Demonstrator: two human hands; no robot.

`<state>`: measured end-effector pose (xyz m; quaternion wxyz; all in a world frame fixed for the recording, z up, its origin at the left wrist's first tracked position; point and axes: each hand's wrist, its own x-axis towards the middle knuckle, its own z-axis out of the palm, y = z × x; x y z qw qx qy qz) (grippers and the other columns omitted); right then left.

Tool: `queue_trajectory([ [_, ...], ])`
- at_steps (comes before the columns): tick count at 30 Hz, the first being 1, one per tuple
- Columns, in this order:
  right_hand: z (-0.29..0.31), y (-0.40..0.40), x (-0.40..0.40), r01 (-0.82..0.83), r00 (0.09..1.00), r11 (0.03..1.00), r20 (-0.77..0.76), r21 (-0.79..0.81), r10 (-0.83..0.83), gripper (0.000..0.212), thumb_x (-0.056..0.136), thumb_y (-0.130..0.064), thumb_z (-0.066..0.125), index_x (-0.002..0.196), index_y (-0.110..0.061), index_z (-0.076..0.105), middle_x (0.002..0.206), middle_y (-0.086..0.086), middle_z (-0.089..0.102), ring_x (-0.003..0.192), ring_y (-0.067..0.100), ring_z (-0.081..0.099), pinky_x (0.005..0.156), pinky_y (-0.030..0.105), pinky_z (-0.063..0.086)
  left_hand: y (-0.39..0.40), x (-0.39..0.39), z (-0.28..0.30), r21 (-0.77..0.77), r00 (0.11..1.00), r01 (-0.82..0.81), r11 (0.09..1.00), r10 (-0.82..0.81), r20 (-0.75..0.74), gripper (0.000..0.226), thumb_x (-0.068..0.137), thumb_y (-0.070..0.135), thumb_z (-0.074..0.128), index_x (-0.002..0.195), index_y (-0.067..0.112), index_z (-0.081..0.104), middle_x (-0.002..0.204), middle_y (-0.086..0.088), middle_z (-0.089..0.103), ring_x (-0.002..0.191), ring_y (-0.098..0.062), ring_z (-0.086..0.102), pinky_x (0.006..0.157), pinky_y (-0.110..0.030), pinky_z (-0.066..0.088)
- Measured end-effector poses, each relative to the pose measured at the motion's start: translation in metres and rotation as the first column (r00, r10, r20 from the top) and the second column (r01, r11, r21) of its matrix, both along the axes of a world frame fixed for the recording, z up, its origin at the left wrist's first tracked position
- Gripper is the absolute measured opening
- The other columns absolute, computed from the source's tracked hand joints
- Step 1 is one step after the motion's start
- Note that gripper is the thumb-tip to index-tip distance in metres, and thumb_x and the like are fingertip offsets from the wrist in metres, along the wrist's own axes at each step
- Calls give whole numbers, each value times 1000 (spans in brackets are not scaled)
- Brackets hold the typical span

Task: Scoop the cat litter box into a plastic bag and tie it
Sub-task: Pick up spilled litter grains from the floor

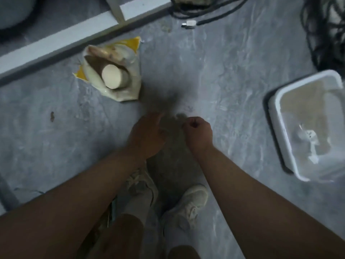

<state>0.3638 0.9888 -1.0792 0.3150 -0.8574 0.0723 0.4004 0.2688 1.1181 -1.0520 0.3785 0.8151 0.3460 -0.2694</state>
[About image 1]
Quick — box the person's right hand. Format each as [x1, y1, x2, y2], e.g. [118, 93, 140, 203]
[182, 117, 213, 155]

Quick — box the person's left hand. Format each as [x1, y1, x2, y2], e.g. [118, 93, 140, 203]
[127, 112, 168, 160]

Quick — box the person's left forearm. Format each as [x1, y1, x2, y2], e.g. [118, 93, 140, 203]
[0, 147, 148, 259]

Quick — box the person's right forearm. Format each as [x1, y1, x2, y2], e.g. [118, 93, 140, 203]
[194, 147, 345, 259]

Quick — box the person's left beige shoe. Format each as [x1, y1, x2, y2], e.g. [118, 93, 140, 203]
[126, 166, 159, 206]

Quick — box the person's beige shoe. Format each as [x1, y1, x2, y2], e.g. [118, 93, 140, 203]
[126, 166, 159, 206]
[161, 184, 209, 231]

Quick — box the person's right beige shoe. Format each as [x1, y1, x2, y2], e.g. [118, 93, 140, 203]
[161, 184, 209, 231]

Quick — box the white scoop cup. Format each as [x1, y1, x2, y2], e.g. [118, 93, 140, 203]
[101, 64, 130, 90]

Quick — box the yellow and white open bag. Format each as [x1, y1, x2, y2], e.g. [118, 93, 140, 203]
[73, 37, 142, 102]

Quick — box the person's left white sock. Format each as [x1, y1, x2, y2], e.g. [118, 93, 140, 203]
[123, 190, 154, 225]

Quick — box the person's white sock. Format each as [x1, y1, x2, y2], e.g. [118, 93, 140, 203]
[123, 190, 154, 225]
[163, 218, 196, 255]

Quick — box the person's right white sock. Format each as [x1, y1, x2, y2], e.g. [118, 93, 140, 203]
[163, 218, 196, 255]

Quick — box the white plastic container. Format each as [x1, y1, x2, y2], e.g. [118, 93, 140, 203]
[268, 69, 345, 183]

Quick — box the white plastic scoop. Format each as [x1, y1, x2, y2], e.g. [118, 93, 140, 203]
[296, 126, 322, 165]

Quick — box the person's right leg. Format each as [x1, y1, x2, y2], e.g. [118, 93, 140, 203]
[168, 245, 201, 259]

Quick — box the person's leg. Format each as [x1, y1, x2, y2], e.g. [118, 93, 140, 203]
[86, 213, 144, 259]
[168, 245, 201, 259]

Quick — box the person's left leg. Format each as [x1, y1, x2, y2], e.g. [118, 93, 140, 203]
[86, 213, 144, 259]

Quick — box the black cable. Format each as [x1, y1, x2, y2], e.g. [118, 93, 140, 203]
[169, 0, 251, 26]

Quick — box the white furniture frame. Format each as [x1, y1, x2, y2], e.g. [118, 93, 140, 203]
[0, 0, 173, 81]

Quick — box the bundle of black cables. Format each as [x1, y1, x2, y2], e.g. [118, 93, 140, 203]
[300, 0, 345, 76]

